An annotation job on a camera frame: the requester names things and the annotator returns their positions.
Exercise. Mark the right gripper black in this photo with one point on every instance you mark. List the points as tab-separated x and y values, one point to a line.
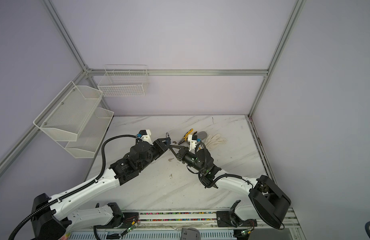
182	154

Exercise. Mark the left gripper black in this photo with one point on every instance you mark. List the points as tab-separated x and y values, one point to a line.
160	146

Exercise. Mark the blue padlock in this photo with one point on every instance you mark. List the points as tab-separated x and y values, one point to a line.
168	139

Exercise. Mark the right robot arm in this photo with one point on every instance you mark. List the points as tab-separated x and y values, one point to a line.
268	200

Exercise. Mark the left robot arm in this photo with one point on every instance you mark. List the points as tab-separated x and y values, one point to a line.
49	216

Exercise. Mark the yellow black pliers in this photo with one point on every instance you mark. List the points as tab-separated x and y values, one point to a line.
185	137

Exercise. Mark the lower white mesh shelf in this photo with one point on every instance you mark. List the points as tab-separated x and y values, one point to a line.
92	135

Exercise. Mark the white mesh shelf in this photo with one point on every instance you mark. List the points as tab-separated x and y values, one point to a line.
92	135
65	118

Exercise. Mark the grey device at front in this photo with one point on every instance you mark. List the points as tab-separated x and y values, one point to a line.
190	234

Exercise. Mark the upper white mesh shelf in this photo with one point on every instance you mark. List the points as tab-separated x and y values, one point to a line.
65	118

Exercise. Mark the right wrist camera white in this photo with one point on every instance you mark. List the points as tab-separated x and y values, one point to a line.
193	141

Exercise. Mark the white wire basket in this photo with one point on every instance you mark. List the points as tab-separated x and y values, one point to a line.
124	81

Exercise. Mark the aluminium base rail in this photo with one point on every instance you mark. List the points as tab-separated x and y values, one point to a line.
161	224

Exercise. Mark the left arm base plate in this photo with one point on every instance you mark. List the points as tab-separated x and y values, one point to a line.
124	221

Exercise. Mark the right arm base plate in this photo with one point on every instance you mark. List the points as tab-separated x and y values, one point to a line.
231	219

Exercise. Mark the aluminium frame profile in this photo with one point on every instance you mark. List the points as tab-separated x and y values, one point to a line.
9	158

